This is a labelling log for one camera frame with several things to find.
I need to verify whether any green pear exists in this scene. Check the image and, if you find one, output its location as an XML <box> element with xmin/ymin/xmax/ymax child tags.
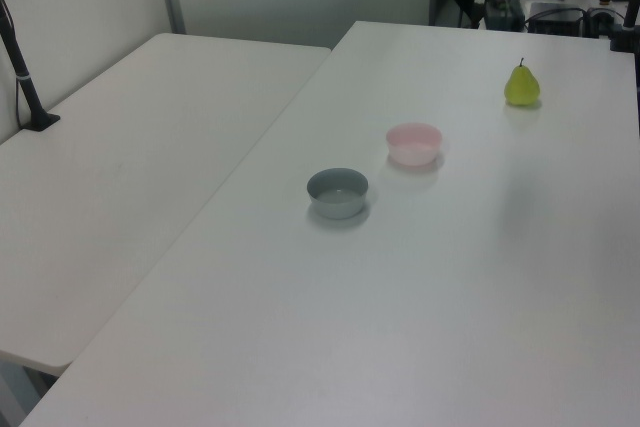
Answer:
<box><xmin>503</xmin><ymin>57</ymin><xmax>542</xmax><ymax>108</ymax></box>

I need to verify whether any grey plastic bowl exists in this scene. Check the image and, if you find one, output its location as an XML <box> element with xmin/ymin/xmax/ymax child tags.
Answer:
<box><xmin>306</xmin><ymin>167</ymin><xmax>370</xmax><ymax>221</ymax></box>

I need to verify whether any pink plastic bowl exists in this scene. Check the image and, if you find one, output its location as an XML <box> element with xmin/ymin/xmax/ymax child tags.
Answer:
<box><xmin>385</xmin><ymin>122</ymin><xmax>444</xmax><ymax>167</ymax></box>

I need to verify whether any grey green device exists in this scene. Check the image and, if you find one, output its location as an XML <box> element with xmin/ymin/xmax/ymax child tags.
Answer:
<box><xmin>481</xmin><ymin>0</ymin><xmax>525</xmax><ymax>31</ymax></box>

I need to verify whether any black electronics box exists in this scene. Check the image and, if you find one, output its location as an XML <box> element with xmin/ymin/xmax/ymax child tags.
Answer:
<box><xmin>528</xmin><ymin>1</ymin><xmax>587</xmax><ymax>38</ymax></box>

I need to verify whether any grey table leg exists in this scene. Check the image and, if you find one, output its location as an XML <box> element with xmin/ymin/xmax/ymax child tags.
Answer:
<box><xmin>0</xmin><ymin>360</ymin><xmax>57</xmax><ymax>427</ymax></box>

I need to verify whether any black camera stand pole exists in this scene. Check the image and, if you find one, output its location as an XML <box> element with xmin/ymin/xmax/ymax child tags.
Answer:
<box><xmin>0</xmin><ymin>0</ymin><xmax>62</xmax><ymax>133</ymax></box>

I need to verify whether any black clamp mount pole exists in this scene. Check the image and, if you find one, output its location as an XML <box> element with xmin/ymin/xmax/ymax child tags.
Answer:
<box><xmin>608</xmin><ymin>0</ymin><xmax>640</xmax><ymax>54</ymax></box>

